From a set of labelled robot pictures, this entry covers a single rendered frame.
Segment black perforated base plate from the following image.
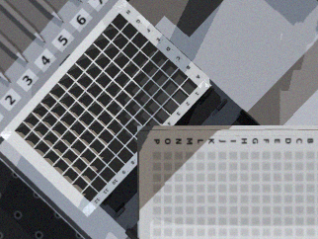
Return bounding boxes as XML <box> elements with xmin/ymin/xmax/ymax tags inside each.
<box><xmin>0</xmin><ymin>160</ymin><xmax>83</xmax><ymax>239</ymax></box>

